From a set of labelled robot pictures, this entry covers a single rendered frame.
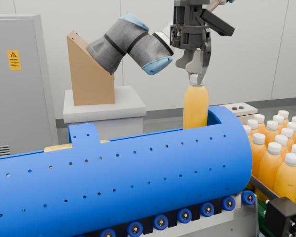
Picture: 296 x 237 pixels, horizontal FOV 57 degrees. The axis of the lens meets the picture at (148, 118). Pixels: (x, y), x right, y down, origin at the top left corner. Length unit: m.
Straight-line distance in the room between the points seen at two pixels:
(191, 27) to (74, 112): 0.57
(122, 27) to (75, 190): 0.68
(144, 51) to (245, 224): 0.70
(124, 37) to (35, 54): 1.22
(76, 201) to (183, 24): 0.49
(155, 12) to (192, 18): 2.86
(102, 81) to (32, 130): 1.40
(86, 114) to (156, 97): 2.77
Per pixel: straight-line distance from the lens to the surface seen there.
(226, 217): 0.92
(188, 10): 0.72
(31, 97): 2.31
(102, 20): 3.47
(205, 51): 0.72
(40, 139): 2.45
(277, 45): 4.47
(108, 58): 1.10
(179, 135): 0.72
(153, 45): 1.08
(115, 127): 1.11
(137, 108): 1.08
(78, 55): 1.08
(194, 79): 0.76
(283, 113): 1.27
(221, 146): 0.76
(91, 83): 1.10
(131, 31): 1.10
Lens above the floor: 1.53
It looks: 23 degrees down
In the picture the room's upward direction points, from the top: straight up
